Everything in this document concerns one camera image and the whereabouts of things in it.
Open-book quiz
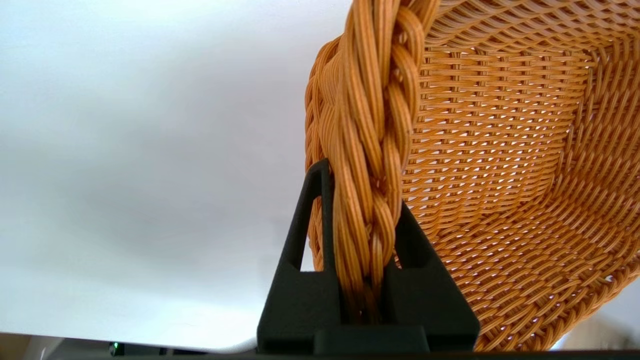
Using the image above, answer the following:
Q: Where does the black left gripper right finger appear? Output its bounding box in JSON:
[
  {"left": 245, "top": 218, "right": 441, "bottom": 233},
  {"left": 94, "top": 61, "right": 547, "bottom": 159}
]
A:
[{"left": 382, "top": 200, "right": 481, "bottom": 352}]

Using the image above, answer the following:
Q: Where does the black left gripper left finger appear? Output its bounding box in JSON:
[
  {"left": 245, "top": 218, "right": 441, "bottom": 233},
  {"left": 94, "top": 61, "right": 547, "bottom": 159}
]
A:
[{"left": 257, "top": 159, "right": 347, "bottom": 354}]

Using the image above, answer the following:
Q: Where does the orange woven wicker basket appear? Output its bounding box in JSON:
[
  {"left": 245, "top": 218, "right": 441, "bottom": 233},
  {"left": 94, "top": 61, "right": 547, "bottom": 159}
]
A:
[{"left": 304, "top": 0, "right": 640, "bottom": 352}]

